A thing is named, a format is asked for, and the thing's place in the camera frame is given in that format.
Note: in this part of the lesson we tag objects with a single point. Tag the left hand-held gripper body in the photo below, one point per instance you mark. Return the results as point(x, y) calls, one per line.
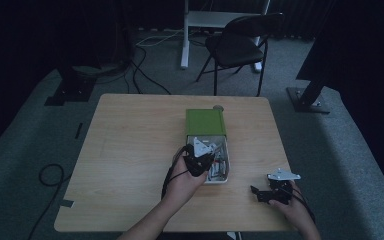
point(198, 161)

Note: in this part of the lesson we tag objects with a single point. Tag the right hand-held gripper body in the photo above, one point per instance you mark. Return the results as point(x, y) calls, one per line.
point(278, 188)

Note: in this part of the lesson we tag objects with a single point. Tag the pile of small metal tools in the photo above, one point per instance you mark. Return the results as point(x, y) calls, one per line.
point(220, 160)

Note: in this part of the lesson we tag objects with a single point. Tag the person's left hand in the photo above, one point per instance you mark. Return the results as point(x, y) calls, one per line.
point(183, 181)

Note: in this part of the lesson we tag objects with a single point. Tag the person's right hand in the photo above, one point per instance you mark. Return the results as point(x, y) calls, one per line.
point(295, 210)

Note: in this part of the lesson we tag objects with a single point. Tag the green drawer case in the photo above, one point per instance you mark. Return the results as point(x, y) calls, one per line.
point(205, 122)

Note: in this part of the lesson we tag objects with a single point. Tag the small round grey object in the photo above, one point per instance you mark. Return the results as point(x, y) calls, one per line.
point(218, 107)

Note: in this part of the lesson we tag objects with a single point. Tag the black slanted stand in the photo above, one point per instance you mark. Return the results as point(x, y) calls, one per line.
point(313, 86)

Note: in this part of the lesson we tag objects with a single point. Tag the black folding chair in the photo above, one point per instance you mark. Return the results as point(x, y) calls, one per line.
point(236, 50)

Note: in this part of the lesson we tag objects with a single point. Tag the black floor strip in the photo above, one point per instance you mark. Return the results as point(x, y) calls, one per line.
point(78, 130)

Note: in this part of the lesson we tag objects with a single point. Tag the black stand base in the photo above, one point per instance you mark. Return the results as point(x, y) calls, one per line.
point(71, 90)

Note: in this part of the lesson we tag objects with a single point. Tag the white desk frame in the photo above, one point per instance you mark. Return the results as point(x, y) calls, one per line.
point(210, 18)

